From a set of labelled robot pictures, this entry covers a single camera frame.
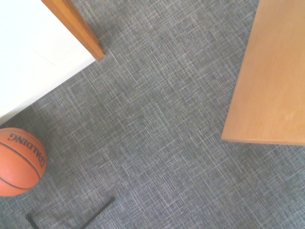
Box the white cabinet with wooden edge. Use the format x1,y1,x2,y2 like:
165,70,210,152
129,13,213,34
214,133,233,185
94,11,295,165
41,0,106,62

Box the light wooden door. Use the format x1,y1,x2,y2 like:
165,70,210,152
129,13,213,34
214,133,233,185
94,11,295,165
221,0,305,146

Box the thin black rod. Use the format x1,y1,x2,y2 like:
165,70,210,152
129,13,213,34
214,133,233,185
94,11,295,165
80,196,116,229

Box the orange Spalding basketball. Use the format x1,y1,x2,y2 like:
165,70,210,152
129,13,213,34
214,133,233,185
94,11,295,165
0,127,48,197

